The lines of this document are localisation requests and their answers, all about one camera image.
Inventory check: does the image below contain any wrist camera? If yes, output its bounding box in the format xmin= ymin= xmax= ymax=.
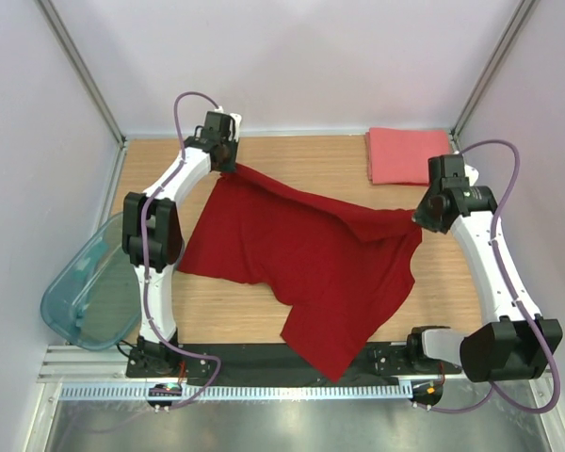
xmin=464 ymin=164 xmax=479 ymax=186
xmin=215 ymin=105 xmax=242 ymax=142

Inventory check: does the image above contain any slotted cable duct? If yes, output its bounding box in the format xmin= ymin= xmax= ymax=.
xmin=59 ymin=381 xmax=412 ymax=402

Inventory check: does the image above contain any aluminium frame rail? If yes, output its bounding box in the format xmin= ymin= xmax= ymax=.
xmin=34 ymin=0 xmax=125 ymax=147

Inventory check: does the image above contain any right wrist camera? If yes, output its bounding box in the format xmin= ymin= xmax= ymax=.
xmin=464 ymin=164 xmax=479 ymax=186

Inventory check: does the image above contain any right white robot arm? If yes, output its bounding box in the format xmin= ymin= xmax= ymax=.
xmin=405 ymin=154 xmax=563 ymax=382

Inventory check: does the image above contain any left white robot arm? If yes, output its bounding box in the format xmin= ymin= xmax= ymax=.
xmin=121 ymin=108 xmax=242 ymax=378

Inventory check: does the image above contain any teal plastic bin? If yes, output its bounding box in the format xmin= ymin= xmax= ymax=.
xmin=40 ymin=213 xmax=140 ymax=351

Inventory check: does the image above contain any dark red t shirt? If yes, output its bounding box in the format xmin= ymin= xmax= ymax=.
xmin=179 ymin=165 xmax=422 ymax=381

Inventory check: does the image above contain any folded pink t shirt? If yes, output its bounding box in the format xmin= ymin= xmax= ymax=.
xmin=365 ymin=127 xmax=451 ymax=186

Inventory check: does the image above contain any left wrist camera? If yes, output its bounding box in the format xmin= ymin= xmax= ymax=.
xmin=215 ymin=105 xmax=242 ymax=142

